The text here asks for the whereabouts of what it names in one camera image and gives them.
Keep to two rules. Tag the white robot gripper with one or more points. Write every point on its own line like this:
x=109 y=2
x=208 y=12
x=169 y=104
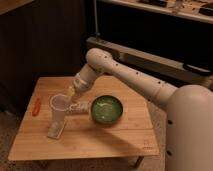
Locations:
x=71 y=94

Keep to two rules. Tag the white ceramic cup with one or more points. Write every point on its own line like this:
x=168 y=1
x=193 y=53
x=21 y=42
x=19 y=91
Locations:
x=59 y=105

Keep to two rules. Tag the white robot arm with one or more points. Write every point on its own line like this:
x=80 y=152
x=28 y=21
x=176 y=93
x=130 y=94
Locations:
x=189 y=132

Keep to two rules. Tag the green ceramic bowl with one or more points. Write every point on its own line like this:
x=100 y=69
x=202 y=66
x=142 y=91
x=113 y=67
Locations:
x=106 y=109

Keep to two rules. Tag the wooden table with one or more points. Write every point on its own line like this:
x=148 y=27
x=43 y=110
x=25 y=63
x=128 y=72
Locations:
x=133 y=135

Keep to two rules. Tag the dark wooden cabinet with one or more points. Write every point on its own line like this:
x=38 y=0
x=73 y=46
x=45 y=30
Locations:
x=43 y=38

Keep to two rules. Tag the vertical metal pole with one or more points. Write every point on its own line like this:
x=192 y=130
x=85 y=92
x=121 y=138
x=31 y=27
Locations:
x=97 y=33

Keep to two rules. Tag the grey metal beam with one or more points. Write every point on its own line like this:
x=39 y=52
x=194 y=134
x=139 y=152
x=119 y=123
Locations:
x=167 y=67

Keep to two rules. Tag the white background shelf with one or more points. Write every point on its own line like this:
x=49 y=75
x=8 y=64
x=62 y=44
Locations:
x=187 y=9

